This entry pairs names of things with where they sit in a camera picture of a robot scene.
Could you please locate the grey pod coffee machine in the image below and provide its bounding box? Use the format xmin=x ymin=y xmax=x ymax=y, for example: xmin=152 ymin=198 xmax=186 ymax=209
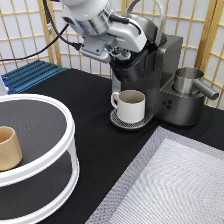
xmin=110 ymin=0 xmax=204 ymax=130

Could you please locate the tan wooden cup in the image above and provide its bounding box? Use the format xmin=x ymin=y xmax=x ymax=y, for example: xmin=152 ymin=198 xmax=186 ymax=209
xmin=0 ymin=126 xmax=22 ymax=171

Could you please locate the grey woven placemat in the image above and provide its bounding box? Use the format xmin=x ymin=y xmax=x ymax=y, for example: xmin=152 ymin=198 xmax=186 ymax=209
xmin=85 ymin=127 xmax=224 ymax=224

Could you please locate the blue ribbed metal rack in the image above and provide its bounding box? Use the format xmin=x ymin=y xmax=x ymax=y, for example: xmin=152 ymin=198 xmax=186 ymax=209
xmin=2 ymin=60 xmax=66 ymax=94

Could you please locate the wooden shoji folding screen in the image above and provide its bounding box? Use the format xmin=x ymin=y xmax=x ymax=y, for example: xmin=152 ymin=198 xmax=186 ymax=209
xmin=0 ymin=0 xmax=224 ymax=110

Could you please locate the stainless steel milk frother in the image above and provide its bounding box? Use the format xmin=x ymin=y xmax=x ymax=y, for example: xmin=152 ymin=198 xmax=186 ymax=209
xmin=173 ymin=67 xmax=219 ymax=100

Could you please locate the white ceramic coffee mug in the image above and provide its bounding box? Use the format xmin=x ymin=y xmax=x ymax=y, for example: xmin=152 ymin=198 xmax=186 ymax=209
xmin=111 ymin=90 xmax=145 ymax=124

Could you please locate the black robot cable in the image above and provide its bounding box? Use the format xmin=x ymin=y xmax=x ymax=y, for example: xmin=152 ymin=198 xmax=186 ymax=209
xmin=0 ymin=0 xmax=83 ymax=63

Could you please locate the white two-tier round shelf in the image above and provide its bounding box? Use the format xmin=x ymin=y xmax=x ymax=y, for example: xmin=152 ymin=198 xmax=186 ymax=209
xmin=0 ymin=94 xmax=80 ymax=224

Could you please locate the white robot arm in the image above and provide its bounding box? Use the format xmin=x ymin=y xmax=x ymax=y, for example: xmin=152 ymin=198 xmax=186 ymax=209
xmin=60 ymin=0 xmax=147 ymax=63

